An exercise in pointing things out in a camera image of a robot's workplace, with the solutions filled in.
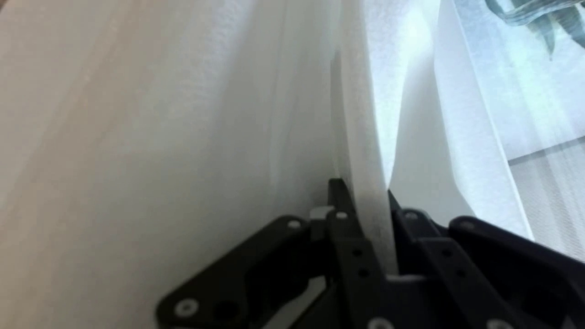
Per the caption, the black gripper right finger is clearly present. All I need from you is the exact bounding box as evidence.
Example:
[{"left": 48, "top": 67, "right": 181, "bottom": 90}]
[{"left": 388, "top": 189, "right": 585, "bottom": 329}]

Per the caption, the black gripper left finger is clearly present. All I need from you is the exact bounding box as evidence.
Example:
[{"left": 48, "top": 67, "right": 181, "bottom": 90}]
[{"left": 154, "top": 178, "right": 399, "bottom": 329}]

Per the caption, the white sheer curtain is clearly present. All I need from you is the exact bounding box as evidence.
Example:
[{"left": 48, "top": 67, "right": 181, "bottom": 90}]
[{"left": 0, "top": 0, "right": 585, "bottom": 329}]

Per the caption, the green potted palm plant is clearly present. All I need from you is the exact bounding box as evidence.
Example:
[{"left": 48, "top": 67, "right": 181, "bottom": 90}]
[{"left": 483, "top": 0, "right": 585, "bottom": 59}]

